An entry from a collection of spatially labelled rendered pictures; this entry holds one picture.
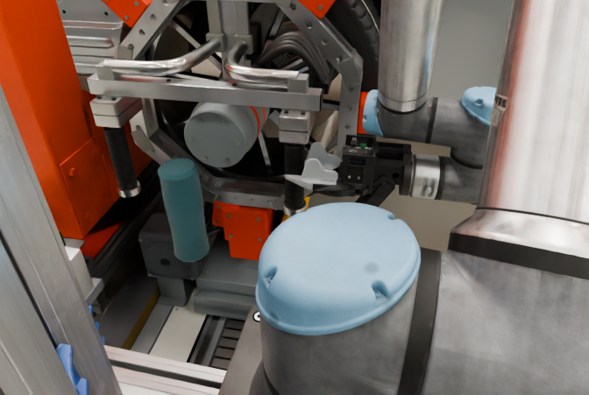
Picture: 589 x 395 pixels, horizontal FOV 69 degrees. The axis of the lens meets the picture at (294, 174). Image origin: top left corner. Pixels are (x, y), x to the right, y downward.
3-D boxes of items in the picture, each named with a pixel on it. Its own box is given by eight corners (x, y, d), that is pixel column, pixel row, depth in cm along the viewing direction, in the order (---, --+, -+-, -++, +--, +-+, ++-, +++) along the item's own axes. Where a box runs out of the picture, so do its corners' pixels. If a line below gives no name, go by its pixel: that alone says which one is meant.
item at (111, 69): (226, 52, 89) (222, -2, 84) (192, 87, 74) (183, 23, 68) (148, 47, 92) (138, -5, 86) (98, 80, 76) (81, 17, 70)
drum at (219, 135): (273, 127, 104) (272, 71, 96) (251, 174, 87) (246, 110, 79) (218, 123, 106) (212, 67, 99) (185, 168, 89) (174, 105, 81)
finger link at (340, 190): (312, 172, 76) (361, 173, 76) (312, 180, 77) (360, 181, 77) (312, 187, 72) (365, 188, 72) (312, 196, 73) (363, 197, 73)
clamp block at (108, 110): (144, 108, 85) (138, 82, 82) (121, 129, 77) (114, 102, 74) (120, 106, 86) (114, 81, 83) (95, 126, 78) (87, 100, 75)
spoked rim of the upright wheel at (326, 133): (309, 166, 138) (393, 23, 110) (297, 210, 119) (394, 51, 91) (165, 96, 134) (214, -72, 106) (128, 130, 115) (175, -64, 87)
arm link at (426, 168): (429, 183, 78) (433, 210, 72) (403, 180, 79) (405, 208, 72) (436, 147, 74) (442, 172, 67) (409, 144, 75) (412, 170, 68)
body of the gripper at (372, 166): (342, 132, 76) (412, 138, 74) (339, 173, 81) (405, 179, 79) (338, 154, 70) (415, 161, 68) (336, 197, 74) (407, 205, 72)
